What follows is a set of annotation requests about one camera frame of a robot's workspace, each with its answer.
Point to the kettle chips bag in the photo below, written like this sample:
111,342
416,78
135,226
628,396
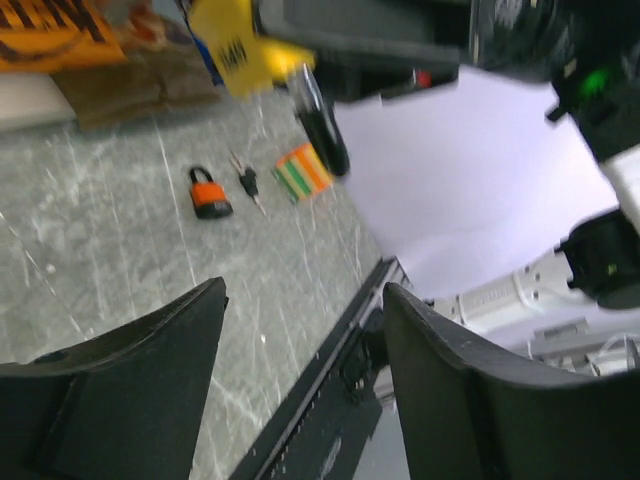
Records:
113,61

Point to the yellow padlock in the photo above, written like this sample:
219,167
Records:
250,62

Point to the orange box by right arm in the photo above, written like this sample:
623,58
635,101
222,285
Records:
302,174

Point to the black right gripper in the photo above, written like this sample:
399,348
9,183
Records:
367,48

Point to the keys of orange padlock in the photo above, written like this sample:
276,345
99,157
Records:
248,180

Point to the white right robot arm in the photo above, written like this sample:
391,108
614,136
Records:
492,146

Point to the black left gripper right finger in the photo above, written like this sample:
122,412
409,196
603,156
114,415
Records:
470,409

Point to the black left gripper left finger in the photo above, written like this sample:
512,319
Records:
127,404

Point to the orange padlock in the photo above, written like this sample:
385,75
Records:
208,197

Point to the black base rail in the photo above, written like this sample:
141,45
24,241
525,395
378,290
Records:
320,429

